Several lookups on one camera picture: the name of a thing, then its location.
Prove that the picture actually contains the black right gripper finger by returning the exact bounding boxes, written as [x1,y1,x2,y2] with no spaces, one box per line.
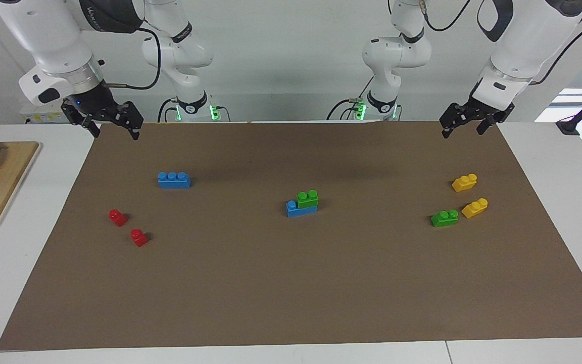
[113,101,144,141]
[62,99,101,138]

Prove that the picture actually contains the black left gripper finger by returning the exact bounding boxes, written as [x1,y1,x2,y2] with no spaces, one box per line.
[476,115,499,135]
[440,103,471,139]

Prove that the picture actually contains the blue three-stud block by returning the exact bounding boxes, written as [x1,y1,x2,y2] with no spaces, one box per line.
[286,200,319,218]
[158,172,191,189]

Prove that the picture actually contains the yellow two-stud block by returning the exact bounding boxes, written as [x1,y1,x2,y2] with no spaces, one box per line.
[452,173,478,193]
[461,198,489,219]

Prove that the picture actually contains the white box with yellow labels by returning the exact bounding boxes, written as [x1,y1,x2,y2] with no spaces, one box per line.
[20,104,69,124]

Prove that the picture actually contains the wooden cutting board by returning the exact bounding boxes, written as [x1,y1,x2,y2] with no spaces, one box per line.
[0,141,41,234]

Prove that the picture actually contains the brown table mat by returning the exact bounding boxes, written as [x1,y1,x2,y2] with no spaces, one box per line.
[0,121,582,351]

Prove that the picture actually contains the black base cable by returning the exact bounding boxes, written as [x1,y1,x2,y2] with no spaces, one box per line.
[326,76,375,121]
[158,98,178,122]

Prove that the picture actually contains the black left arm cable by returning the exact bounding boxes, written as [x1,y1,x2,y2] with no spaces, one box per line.
[526,19,582,85]

